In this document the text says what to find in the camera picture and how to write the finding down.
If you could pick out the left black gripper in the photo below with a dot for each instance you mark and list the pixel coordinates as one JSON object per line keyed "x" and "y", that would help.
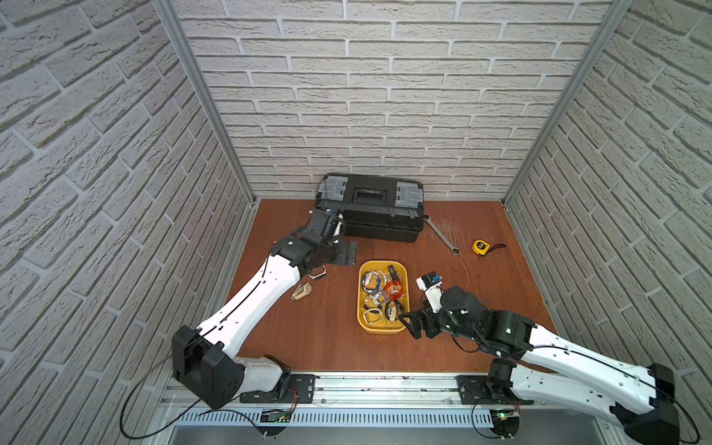
{"x": 326, "y": 217}

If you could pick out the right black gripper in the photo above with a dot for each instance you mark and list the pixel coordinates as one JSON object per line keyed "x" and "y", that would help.
{"x": 425, "y": 316}

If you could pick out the white band watch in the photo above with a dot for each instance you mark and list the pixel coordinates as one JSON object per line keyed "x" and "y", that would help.
{"x": 318, "y": 274}

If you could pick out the red transparent watch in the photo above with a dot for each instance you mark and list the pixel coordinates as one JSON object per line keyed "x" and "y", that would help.
{"x": 393, "y": 290}

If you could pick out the clear white watch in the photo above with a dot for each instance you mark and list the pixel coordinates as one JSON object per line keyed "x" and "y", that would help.
{"x": 374, "y": 300}

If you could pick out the blue transparent watch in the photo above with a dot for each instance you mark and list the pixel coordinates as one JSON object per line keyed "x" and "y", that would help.
{"x": 373, "y": 282}

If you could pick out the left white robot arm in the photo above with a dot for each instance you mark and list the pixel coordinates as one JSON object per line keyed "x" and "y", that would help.
{"x": 206, "y": 359}

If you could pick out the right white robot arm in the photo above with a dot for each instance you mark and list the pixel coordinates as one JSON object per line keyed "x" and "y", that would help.
{"x": 533, "y": 364}

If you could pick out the yellow rectangular tray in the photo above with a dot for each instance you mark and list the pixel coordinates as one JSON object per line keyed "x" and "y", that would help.
{"x": 383, "y": 328}

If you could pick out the black plastic toolbox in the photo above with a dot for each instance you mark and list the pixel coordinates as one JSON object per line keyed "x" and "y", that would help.
{"x": 376, "y": 207}

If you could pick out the silver combination wrench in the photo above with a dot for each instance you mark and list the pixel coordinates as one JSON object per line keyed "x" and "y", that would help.
{"x": 453, "y": 249}

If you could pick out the yellow tape measure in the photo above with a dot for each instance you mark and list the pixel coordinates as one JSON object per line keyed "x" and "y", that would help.
{"x": 481, "y": 247}

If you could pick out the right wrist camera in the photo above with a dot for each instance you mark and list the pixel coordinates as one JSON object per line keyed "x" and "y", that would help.
{"x": 430, "y": 284}

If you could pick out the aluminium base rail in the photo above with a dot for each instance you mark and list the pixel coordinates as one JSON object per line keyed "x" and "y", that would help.
{"x": 381, "y": 400}

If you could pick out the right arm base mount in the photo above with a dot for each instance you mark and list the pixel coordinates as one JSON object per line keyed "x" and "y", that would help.
{"x": 480, "y": 389}

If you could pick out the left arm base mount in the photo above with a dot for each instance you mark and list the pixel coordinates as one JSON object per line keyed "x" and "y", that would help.
{"x": 297, "y": 388}

